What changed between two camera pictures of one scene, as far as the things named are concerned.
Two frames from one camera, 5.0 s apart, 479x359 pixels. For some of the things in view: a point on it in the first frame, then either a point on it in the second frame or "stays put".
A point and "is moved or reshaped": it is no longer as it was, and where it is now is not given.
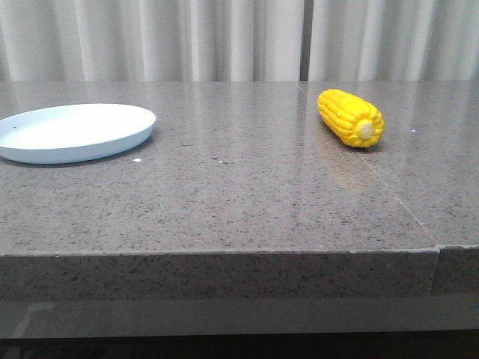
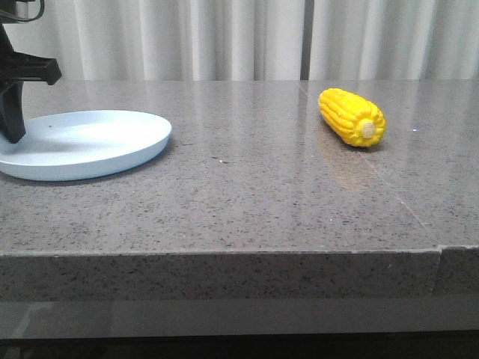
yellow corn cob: [351, 120] stays put
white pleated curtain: [274, 40] stays put
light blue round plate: [72, 132] is moved or reshaped
